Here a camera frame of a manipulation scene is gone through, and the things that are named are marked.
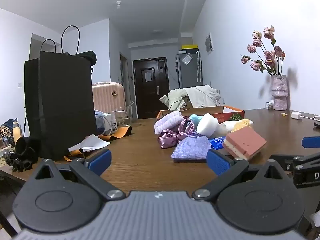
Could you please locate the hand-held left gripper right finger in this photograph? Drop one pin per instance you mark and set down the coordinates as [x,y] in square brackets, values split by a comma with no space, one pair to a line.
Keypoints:
[218,161]

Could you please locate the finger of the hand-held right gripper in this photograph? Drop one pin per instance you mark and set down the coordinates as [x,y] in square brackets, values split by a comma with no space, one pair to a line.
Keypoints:
[282,160]
[310,142]

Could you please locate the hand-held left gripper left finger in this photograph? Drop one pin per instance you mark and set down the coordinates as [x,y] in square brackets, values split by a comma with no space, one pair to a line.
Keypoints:
[100,160]

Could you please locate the blue packet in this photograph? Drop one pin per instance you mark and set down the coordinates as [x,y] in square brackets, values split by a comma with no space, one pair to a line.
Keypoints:
[217,142]

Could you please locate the purple woven sachet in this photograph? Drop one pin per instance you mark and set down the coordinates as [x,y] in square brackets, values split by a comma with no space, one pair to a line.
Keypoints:
[191,149]

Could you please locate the pink sponge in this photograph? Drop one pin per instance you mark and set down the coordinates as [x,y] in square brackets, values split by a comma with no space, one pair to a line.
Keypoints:
[246,140]

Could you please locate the white sponge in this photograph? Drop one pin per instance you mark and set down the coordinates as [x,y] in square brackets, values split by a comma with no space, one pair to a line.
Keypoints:
[207,125]

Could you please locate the white and yellow plush toy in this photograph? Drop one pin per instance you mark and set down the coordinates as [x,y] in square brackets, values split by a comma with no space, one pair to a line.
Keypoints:
[240,125]

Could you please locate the lilac satin scrunchie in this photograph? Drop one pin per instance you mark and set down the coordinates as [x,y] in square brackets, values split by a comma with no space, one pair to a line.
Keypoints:
[187,128]

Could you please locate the orange cardboard box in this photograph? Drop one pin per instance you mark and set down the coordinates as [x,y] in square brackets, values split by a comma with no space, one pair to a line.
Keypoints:
[237,117]

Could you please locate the blue plush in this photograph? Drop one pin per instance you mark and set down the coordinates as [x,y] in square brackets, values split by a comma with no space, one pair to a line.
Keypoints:
[195,119]

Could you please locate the purple fluffy cloth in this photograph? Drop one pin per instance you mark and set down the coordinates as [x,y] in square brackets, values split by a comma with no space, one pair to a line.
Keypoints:
[167,121]

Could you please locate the white paper sheet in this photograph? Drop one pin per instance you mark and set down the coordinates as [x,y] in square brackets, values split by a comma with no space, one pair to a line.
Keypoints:
[92,143]

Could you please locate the dark phone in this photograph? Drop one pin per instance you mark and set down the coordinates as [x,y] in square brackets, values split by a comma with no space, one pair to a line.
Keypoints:
[317,125]

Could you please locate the orange leather piece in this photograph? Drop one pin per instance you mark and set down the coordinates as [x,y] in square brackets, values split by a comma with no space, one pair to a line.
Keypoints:
[120,132]
[75,153]

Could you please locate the white charger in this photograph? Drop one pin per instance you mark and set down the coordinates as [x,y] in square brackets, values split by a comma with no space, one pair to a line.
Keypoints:
[296,115]

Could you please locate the small spray bottle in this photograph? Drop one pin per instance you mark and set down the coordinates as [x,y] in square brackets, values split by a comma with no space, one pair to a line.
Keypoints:
[113,125]

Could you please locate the white device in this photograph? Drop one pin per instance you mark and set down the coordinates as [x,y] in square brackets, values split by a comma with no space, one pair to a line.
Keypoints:
[103,120]

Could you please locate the glass beaker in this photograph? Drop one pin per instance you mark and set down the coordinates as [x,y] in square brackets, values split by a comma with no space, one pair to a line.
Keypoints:
[124,118]

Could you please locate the small white box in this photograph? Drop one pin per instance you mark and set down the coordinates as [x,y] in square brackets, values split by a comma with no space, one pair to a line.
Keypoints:
[269,104]

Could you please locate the pink vase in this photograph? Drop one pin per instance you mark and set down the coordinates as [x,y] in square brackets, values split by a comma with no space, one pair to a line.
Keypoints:
[279,90]

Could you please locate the pink ribbed suitcase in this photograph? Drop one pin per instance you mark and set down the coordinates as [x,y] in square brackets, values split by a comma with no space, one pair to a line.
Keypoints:
[107,97]

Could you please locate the wooden chair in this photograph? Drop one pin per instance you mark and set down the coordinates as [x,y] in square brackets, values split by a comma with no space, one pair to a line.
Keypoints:
[189,103]

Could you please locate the black paper bag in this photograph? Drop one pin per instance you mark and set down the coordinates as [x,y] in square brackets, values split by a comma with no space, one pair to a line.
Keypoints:
[65,105]

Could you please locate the beige coat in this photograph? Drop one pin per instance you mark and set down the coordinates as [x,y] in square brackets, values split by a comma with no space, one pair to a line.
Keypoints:
[202,95]

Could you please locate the dark entrance door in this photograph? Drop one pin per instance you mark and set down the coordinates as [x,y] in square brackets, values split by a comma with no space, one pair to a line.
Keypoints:
[150,95]

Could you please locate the orange bottle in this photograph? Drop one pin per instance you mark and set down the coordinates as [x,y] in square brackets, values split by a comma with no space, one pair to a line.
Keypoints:
[17,131]

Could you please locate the grey refrigerator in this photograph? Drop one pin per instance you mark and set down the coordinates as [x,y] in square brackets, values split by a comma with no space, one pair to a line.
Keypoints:
[190,76]

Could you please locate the white umbrella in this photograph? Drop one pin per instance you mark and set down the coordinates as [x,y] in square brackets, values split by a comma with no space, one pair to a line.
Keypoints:
[198,67]

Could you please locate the small white door notice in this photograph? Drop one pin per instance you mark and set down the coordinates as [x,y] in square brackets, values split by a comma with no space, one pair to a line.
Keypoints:
[148,77]

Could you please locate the dried roses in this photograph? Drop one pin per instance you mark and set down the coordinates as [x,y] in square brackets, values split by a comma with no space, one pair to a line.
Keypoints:
[269,55]

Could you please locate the wicker ball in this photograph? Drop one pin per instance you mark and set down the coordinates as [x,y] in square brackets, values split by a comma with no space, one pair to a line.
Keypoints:
[5,131]

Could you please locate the dark cloth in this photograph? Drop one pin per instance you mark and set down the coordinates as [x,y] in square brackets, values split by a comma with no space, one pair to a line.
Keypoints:
[86,56]

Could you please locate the white paper note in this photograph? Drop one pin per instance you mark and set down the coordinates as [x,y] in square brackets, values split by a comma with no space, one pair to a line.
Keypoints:
[187,59]

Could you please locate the yellow box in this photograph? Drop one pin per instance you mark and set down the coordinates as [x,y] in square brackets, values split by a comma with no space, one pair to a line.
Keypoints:
[189,47]

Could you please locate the ceiling lamp holder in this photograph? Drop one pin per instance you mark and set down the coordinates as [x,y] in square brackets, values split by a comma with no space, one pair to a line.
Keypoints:
[118,4]

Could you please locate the black plastic mount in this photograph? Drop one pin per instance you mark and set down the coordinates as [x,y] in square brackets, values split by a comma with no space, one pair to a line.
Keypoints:
[23,153]

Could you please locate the white wall panel box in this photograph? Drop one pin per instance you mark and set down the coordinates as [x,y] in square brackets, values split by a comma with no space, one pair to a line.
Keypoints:
[209,43]

